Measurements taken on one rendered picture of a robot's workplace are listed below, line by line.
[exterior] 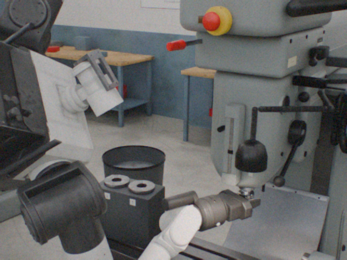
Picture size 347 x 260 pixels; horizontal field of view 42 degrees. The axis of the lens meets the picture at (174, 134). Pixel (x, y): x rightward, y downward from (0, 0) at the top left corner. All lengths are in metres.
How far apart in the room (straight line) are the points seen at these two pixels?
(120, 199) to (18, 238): 2.20
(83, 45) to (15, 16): 5.91
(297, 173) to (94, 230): 0.92
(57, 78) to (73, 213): 0.31
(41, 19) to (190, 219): 0.59
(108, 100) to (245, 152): 0.31
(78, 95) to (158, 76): 5.58
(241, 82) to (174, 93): 5.31
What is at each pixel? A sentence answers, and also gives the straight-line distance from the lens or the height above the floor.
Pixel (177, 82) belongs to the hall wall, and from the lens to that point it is 6.38.
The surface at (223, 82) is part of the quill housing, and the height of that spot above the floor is 1.60.
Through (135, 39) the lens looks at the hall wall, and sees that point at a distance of 6.70.
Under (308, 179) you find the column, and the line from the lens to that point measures 1.66.
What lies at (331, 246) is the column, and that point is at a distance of 1.77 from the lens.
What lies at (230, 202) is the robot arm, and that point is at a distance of 1.26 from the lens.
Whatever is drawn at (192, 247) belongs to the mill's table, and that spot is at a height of 0.99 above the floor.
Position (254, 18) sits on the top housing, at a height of 1.77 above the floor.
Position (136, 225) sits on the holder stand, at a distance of 1.53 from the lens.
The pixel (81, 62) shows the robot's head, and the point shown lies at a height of 1.68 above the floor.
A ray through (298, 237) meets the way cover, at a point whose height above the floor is 1.00.
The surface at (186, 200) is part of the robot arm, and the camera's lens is 1.20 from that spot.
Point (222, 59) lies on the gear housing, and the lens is 1.11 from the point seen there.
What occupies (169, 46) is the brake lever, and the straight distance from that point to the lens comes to 1.02.
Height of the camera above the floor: 1.83
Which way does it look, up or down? 18 degrees down
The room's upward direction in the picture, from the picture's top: 1 degrees clockwise
